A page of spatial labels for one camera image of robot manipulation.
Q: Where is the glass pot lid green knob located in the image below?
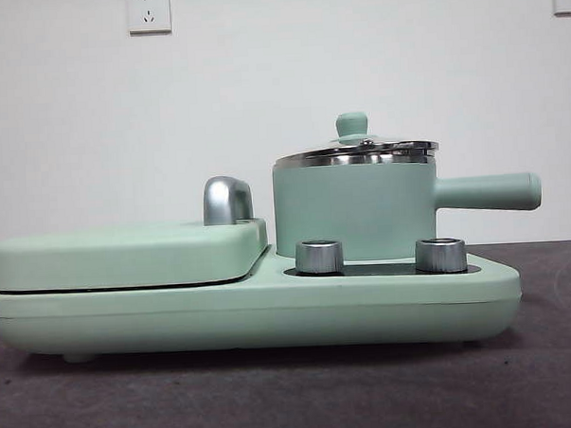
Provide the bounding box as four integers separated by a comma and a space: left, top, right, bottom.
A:
271, 108, 440, 169

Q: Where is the silver control knob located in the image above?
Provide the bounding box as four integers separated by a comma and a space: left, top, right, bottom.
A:
294, 238, 345, 276
414, 236, 469, 273

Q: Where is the mint green breakfast machine base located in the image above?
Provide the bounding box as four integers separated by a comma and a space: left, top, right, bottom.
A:
0, 234, 525, 366

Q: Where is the mint green griddle lid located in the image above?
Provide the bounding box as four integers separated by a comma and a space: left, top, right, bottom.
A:
0, 173, 272, 293

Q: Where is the mint green pot with handle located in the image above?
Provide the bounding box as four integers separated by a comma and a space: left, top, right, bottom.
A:
270, 143, 546, 266

